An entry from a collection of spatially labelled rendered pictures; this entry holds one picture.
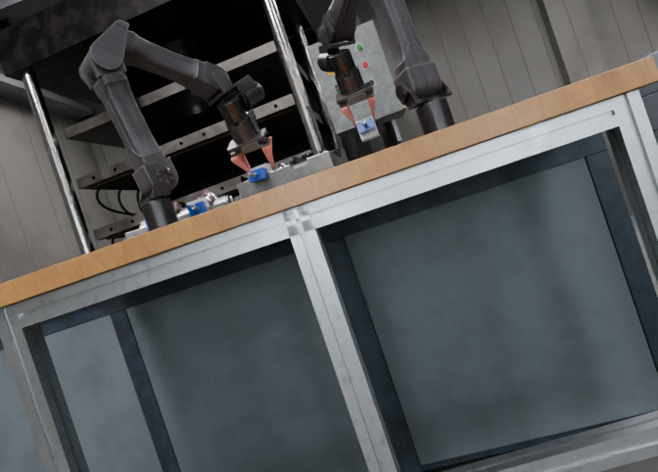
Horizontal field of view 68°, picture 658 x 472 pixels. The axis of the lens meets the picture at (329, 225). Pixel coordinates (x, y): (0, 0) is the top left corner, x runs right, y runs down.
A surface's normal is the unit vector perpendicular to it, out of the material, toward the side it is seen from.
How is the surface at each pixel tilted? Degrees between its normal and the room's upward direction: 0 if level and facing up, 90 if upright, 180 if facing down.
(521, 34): 90
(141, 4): 90
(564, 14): 90
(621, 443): 90
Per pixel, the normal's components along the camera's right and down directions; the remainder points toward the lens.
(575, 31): -0.09, 0.03
